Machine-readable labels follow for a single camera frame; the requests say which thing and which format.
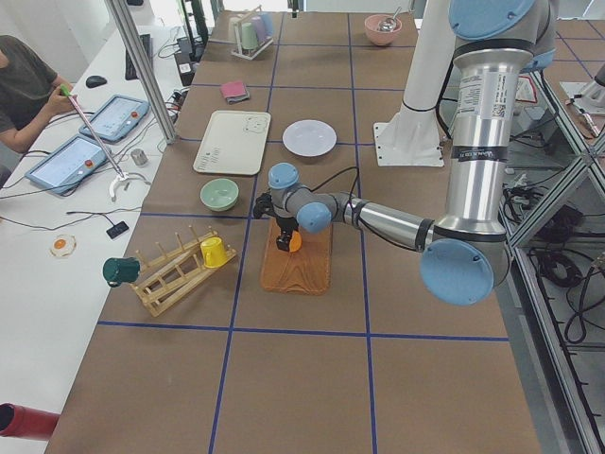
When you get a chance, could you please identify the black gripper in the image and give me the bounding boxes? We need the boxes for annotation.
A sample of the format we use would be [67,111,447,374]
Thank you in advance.
[252,192,298,252]

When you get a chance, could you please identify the orange fruit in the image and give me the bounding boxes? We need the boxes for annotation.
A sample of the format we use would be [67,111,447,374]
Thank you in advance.
[288,231,303,253]

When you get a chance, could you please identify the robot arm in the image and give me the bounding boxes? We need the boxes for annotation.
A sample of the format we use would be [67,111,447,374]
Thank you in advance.
[253,1,559,306]

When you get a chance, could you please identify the cream bear tray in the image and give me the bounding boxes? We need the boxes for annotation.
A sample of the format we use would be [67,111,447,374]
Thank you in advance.
[192,110,271,176]

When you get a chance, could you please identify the wooden cutting board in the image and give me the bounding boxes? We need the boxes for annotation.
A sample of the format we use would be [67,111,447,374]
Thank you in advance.
[260,219,333,296]

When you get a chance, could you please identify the yellow mug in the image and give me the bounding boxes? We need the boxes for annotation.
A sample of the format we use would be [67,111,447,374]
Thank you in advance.
[200,236,228,269]

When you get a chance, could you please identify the green ceramic bowl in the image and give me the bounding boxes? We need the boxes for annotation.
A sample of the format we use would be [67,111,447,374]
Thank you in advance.
[199,178,239,212]

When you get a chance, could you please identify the white round plate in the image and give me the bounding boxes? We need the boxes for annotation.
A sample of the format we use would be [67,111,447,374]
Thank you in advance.
[283,119,337,157]

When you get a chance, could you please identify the wooden dish rack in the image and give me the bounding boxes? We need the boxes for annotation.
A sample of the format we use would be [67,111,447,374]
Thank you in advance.
[130,225,237,317]

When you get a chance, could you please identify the pink and grey cloths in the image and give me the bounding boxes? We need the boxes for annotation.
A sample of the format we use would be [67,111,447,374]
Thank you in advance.
[219,80,251,104]

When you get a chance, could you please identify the small metal cylinder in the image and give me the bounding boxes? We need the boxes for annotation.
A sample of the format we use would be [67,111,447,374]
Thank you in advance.
[130,148,148,166]

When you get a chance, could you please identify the small black device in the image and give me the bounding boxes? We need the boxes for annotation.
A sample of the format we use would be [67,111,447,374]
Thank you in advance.
[106,221,129,239]

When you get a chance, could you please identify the dark green mug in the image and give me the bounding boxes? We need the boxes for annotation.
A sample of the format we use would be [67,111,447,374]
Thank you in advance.
[102,257,141,288]

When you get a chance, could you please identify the green plastic cup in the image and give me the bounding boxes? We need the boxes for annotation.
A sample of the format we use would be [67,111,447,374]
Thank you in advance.
[241,22,258,52]

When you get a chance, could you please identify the upper teach pendant tablet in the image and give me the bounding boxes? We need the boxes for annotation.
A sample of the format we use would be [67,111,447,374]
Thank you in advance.
[89,95,150,144]

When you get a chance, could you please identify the teach pendant tablet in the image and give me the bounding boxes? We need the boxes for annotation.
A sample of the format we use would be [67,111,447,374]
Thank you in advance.
[89,95,150,144]
[26,135,107,195]

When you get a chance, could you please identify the purple plastic cup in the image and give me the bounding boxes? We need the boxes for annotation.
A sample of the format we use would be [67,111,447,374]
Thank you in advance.
[251,15,267,43]

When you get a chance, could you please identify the fried egg toy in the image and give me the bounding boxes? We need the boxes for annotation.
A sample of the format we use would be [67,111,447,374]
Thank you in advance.
[49,235,77,258]

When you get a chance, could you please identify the blue plastic cup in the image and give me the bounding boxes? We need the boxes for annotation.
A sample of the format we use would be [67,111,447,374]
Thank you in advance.
[259,11,274,37]

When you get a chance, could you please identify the pink bowl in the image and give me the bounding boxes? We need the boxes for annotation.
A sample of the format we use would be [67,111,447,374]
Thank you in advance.
[364,14,403,46]

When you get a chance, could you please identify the lower teach pendant tablet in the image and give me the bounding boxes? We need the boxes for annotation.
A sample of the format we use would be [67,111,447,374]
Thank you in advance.
[26,135,107,195]

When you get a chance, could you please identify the metal scoop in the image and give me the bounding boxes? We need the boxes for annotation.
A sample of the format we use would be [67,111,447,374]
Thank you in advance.
[376,7,403,33]

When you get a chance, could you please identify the black computer mouse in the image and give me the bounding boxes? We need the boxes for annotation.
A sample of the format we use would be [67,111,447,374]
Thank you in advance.
[85,75,108,88]

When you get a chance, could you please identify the pink grabber stick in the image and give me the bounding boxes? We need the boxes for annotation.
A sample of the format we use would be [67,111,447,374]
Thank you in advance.
[60,84,151,202]

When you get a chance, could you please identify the seated person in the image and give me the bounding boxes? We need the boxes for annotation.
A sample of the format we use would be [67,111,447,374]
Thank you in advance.
[0,33,76,188]

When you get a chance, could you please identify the red cylinder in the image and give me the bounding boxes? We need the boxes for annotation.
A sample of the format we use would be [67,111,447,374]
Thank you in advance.
[1,403,60,441]

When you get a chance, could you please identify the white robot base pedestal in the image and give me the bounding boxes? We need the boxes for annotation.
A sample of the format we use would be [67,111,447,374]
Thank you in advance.
[373,0,456,166]

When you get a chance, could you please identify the white wire cup rack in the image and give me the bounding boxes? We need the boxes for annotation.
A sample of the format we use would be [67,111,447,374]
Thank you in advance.
[229,5,274,61]

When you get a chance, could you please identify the aluminium frame post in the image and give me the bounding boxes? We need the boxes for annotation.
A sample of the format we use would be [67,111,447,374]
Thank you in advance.
[105,0,177,145]

